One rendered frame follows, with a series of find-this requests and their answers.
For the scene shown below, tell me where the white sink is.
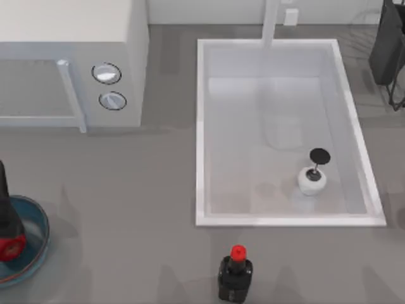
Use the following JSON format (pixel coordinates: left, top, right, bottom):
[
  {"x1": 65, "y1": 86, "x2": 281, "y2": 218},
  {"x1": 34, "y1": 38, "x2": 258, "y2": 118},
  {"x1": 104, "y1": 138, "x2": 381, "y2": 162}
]
[{"x1": 195, "y1": 38, "x2": 388, "y2": 227}]

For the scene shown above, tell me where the small microwave knob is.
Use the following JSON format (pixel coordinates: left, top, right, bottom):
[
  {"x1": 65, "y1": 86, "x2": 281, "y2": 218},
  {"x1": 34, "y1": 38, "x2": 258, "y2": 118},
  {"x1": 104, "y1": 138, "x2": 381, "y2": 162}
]
[{"x1": 98, "y1": 91, "x2": 128, "y2": 111}]

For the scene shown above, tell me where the pale microwave oven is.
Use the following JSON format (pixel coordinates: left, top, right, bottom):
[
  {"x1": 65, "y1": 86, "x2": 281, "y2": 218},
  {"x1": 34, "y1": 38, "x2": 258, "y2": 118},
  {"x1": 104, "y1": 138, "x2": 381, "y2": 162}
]
[{"x1": 0, "y1": 0, "x2": 150, "y2": 134}]

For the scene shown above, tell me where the white pot with black plant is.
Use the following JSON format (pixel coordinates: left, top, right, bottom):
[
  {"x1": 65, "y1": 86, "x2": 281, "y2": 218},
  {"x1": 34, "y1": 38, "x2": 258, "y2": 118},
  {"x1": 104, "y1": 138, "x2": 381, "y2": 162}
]
[{"x1": 297, "y1": 148, "x2": 332, "y2": 196}]

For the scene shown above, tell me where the large microwave knob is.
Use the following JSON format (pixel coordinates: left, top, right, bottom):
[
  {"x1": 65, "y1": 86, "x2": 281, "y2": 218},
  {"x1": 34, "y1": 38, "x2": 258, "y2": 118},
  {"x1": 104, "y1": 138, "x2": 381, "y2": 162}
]
[{"x1": 91, "y1": 62, "x2": 123, "y2": 85}]

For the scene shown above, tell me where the black bottle with red cap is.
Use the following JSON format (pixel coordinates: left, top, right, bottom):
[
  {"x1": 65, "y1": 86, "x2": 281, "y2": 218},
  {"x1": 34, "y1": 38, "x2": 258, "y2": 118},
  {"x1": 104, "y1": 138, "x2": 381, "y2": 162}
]
[{"x1": 217, "y1": 244, "x2": 254, "y2": 303}]

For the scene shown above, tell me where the tall white tap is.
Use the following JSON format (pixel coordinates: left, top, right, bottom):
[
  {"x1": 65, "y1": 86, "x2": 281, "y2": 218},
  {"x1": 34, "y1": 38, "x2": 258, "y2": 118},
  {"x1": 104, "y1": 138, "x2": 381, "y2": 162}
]
[{"x1": 261, "y1": 0, "x2": 280, "y2": 50}]

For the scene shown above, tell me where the blue bowl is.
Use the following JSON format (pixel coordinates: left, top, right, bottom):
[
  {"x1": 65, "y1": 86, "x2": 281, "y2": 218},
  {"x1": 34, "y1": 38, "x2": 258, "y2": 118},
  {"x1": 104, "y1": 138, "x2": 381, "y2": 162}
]
[{"x1": 0, "y1": 194, "x2": 51, "y2": 288}]

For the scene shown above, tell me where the microwave oven door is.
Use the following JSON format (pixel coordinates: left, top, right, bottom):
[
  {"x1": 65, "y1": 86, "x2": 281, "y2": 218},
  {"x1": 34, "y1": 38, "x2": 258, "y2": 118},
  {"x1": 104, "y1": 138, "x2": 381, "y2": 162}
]
[{"x1": 0, "y1": 58, "x2": 80, "y2": 127}]

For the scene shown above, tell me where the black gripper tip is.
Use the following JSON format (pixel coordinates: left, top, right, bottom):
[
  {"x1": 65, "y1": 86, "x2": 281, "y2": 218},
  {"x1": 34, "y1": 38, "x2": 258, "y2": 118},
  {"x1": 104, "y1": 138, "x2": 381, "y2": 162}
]
[{"x1": 0, "y1": 160, "x2": 8, "y2": 194}]

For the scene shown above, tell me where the black and red bottle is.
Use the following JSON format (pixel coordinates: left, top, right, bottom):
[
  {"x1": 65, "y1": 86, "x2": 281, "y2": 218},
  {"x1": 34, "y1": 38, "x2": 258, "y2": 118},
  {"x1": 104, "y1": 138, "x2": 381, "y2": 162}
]
[{"x1": 0, "y1": 189, "x2": 27, "y2": 262}]

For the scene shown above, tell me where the microwave door handle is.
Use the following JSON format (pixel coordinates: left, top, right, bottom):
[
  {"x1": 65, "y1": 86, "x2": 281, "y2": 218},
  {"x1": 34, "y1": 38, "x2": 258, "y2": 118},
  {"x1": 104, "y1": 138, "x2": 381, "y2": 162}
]
[{"x1": 56, "y1": 58, "x2": 88, "y2": 133}]

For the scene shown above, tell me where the white wall socket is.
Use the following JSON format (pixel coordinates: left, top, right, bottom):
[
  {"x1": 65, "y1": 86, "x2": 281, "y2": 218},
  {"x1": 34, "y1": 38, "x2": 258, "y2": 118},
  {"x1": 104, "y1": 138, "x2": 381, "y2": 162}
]
[{"x1": 284, "y1": 8, "x2": 299, "y2": 27}]

